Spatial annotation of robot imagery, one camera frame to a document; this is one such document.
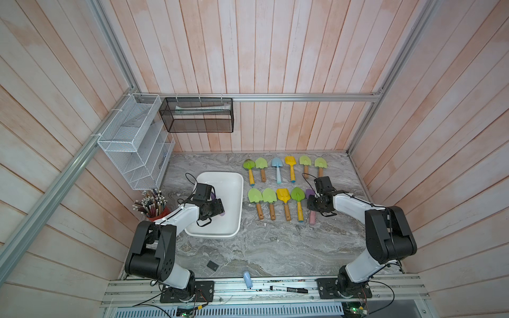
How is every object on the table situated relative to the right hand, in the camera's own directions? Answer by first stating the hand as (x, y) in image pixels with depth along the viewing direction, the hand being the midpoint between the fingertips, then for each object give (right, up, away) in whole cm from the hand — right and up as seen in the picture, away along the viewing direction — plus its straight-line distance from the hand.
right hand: (312, 203), depth 97 cm
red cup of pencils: (-70, +3, -19) cm, 73 cm away
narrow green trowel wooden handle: (-21, +3, +4) cm, 21 cm away
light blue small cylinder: (-32, -26, -22) cm, 47 cm away
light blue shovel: (-15, +22, +17) cm, 32 cm away
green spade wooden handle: (+11, +21, +17) cm, 30 cm away
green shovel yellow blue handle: (-6, +4, +3) cm, 8 cm away
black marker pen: (-11, -30, -23) cm, 39 cm away
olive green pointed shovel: (-24, +20, +17) cm, 36 cm away
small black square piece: (-47, -23, -17) cm, 55 cm away
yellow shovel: (-13, +4, +2) cm, 14 cm away
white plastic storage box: (-43, +8, +8) cm, 44 cm away
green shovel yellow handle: (-31, +20, +16) cm, 40 cm away
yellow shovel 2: (-7, +23, +19) cm, 30 cm away
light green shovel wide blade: (-28, +3, +4) cm, 29 cm away
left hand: (-47, -3, -4) cm, 47 cm away
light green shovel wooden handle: (+2, +22, +18) cm, 28 cm away
